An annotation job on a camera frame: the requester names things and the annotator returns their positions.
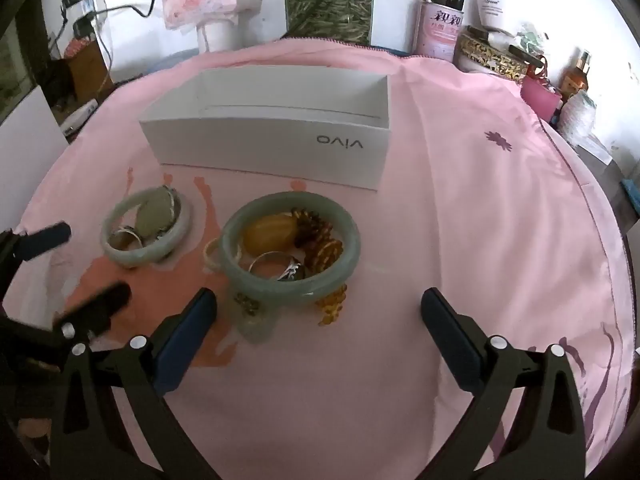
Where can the green printed plastic wrap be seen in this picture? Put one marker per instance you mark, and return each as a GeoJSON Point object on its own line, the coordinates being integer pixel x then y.
{"type": "Point", "coordinates": [530, 37]}

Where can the white flat device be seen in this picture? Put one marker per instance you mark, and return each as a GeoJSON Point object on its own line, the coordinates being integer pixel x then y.
{"type": "Point", "coordinates": [80, 115]}

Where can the oval jade pendant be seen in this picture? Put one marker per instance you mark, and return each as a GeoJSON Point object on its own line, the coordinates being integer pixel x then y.
{"type": "Point", "coordinates": [155, 212]}

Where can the pink pen cup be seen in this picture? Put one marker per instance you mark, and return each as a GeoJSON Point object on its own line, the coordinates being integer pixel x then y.
{"type": "Point", "coordinates": [440, 30]}

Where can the white textured jar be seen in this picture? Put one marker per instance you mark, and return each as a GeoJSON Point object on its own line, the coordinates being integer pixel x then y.
{"type": "Point", "coordinates": [577, 115]}

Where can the small pale pendant with beads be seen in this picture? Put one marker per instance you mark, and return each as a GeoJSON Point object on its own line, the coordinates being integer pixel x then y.
{"type": "Point", "coordinates": [252, 322]}

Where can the white cosmetic bottle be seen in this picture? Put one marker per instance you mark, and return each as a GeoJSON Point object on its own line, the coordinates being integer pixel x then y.
{"type": "Point", "coordinates": [495, 7]}

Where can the woven patterned basket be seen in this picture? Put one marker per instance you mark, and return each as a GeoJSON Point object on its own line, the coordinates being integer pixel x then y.
{"type": "Point", "coordinates": [487, 52]}

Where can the white paper roll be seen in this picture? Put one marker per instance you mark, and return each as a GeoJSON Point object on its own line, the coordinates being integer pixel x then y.
{"type": "Point", "coordinates": [215, 35]}

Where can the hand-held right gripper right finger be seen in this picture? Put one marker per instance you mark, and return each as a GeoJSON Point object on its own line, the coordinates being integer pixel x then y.
{"type": "Point", "coordinates": [447, 335]}

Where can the coins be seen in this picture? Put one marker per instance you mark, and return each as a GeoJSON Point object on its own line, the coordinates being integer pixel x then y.
{"type": "Point", "coordinates": [280, 290]}

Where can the red patterned pouch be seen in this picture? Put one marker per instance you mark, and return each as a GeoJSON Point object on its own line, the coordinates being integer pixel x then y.
{"type": "Point", "coordinates": [75, 47]}

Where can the amber perfume bottle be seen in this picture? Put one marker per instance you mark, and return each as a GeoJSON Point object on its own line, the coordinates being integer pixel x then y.
{"type": "Point", "coordinates": [577, 75]}

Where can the coin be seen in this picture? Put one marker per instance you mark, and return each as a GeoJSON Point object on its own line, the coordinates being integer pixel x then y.
{"type": "Point", "coordinates": [209, 256]}

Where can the yellow amber pendant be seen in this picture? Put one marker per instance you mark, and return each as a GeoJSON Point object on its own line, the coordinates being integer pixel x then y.
{"type": "Point", "coordinates": [265, 232]}

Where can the white power strip with plugs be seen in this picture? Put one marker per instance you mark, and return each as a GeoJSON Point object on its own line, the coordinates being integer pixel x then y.
{"type": "Point", "coordinates": [80, 5]}

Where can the brown wooden cabinet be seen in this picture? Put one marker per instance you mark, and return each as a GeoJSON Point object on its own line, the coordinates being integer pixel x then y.
{"type": "Point", "coordinates": [87, 72]}

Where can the green glass jar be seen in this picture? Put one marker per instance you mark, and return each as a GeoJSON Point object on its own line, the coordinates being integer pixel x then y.
{"type": "Point", "coordinates": [350, 10]}

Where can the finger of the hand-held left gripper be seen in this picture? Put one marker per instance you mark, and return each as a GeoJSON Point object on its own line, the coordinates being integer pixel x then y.
{"type": "Point", "coordinates": [47, 237]}
{"type": "Point", "coordinates": [102, 302]}

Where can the white cardboard box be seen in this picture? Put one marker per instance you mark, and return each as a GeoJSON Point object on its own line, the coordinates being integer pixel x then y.
{"type": "Point", "coordinates": [250, 150]}

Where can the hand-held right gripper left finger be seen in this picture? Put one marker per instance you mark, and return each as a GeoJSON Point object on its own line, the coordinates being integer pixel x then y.
{"type": "Point", "coordinates": [185, 340]}

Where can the pink printed cloth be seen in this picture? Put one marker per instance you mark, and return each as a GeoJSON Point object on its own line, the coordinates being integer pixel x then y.
{"type": "Point", "coordinates": [450, 240]}

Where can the small pale jade bangle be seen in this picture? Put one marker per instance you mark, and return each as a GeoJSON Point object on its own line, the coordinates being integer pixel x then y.
{"type": "Point", "coordinates": [131, 259]}

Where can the pink plastic container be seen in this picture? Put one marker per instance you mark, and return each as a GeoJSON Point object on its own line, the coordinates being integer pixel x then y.
{"type": "Point", "coordinates": [540, 95]}

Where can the blue cloth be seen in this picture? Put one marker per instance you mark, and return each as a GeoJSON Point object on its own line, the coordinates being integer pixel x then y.
{"type": "Point", "coordinates": [630, 187]}

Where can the white board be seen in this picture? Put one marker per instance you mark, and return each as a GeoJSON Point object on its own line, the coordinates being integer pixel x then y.
{"type": "Point", "coordinates": [25, 130]}

